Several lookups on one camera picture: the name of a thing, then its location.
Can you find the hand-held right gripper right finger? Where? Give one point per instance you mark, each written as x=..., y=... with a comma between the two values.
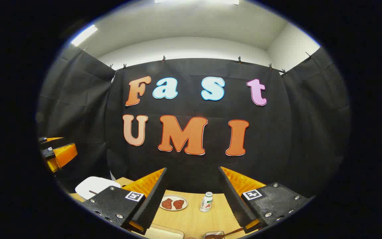
x=235, y=202

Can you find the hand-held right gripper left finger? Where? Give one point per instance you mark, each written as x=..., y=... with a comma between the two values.
x=151, y=202

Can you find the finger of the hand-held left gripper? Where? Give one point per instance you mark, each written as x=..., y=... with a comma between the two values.
x=63, y=156
x=50, y=139

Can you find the brown wooden spoon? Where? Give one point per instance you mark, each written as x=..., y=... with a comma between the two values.
x=234, y=230

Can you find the white rice cooker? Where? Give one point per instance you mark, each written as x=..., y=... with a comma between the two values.
x=95, y=186

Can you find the brown meat piece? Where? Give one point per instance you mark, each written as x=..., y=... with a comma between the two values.
x=167, y=203
x=178, y=204

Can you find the white round plate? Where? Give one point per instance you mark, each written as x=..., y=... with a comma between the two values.
x=174, y=196

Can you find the white drink bottle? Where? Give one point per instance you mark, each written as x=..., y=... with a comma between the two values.
x=206, y=202

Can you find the black backdrop cloth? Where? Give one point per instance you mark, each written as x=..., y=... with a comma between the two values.
x=194, y=166

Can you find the ceiling light panel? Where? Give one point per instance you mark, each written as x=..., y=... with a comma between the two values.
x=84, y=35
x=194, y=1

